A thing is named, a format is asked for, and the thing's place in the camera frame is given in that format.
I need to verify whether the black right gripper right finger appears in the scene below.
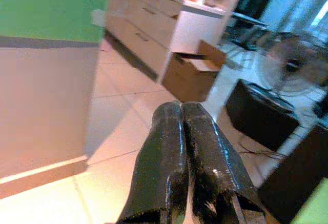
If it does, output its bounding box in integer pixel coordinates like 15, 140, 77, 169
181, 101, 265, 224

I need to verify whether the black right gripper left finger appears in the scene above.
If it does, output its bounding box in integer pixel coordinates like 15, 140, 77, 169
115, 100, 190, 224

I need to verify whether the black storage box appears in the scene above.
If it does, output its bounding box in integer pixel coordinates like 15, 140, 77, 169
224, 79, 301, 153

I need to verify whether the open brown cardboard box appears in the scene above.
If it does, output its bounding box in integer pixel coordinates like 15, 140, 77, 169
162, 39, 228, 104

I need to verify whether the black cabinet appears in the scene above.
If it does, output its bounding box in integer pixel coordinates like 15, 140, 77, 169
256, 100, 328, 224

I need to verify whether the green top table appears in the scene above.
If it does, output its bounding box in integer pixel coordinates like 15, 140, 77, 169
294, 177, 328, 224

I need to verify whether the round electric fan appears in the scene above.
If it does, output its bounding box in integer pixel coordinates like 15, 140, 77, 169
255, 31, 328, 97

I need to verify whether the white drawer cabinet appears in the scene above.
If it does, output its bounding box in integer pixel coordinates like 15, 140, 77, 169
103, 0, 254, 84

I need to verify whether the grey counter with green top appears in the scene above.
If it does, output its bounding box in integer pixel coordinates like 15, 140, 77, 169
0, 0, 111, 186

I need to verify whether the black floor cable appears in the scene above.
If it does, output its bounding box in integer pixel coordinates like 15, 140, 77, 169
237, 133, 285, 159

